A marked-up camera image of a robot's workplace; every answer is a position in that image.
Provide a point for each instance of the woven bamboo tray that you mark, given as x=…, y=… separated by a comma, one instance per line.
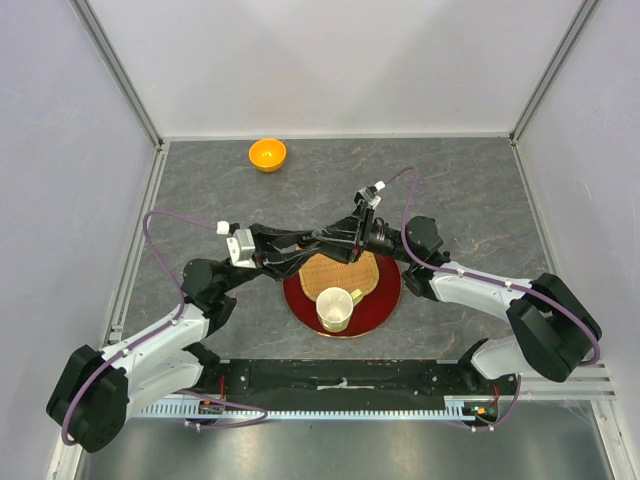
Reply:
x=320, y=273

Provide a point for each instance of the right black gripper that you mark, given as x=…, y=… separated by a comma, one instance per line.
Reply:
x=343, y=240

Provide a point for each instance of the red round plate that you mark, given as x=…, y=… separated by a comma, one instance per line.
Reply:
x=370, y=313

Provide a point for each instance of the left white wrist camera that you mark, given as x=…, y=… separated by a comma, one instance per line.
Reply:
x=240, y=244

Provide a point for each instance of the orange bowl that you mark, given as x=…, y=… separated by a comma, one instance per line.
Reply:
x=268, y=154

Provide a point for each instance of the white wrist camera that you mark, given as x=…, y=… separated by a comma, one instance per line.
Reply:
x=370, y=195
x=240, y=244

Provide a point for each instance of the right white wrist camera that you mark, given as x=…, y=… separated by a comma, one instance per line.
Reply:
x=370, y=195

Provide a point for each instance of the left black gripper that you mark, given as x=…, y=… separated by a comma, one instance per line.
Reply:
x=263, y=234

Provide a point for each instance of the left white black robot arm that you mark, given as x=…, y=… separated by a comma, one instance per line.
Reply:
x=100, y=389

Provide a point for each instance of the white slotted cable duct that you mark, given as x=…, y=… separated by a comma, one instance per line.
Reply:
x=182, y=407

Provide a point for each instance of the cream mug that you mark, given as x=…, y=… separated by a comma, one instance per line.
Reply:
x=335, y=306

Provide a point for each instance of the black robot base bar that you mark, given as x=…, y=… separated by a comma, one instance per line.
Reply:
x=249, y=376

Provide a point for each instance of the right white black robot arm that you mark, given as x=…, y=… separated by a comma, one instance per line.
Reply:
x=552, y=333

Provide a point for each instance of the black earbud charging case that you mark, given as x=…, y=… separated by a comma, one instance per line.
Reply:
x=308, y=240

